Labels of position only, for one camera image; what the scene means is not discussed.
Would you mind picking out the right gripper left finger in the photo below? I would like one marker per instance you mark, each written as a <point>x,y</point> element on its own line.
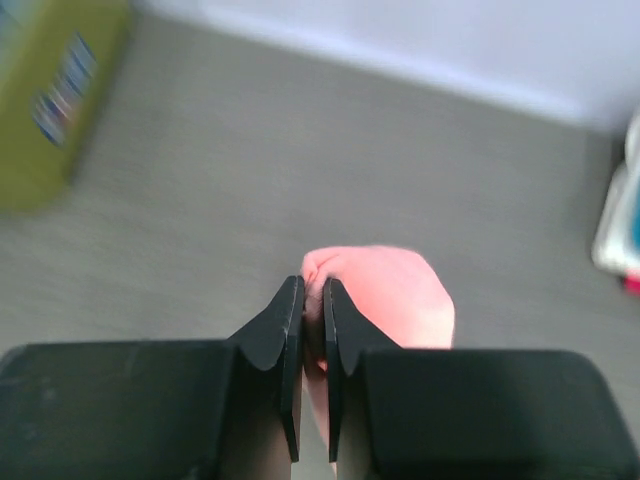
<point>159,409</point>

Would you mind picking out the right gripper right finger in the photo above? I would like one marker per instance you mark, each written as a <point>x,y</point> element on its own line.
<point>397,413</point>

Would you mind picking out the salmon pink t shirt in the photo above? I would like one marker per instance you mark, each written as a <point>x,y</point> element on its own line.
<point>395,288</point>

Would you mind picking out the olive green plastic bin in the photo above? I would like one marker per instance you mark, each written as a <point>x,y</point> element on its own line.
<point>57,60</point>

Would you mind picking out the red folded t shirt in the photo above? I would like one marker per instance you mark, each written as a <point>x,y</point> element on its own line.
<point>631,283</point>

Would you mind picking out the white folded t shirt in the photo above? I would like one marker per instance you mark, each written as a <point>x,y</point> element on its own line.
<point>608,252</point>

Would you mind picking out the light blue folded t shirt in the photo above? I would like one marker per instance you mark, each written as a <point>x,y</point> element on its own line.
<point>629,207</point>

